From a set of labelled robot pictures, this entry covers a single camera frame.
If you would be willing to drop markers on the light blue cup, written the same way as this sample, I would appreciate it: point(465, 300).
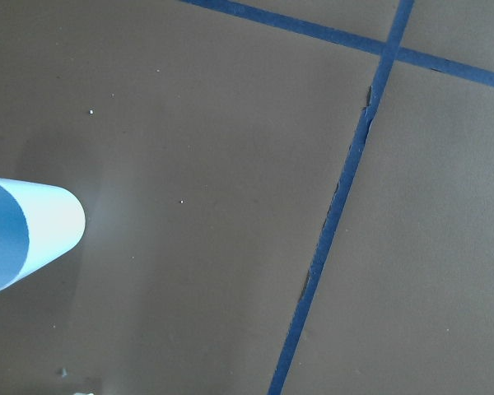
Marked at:
point(38, 224)

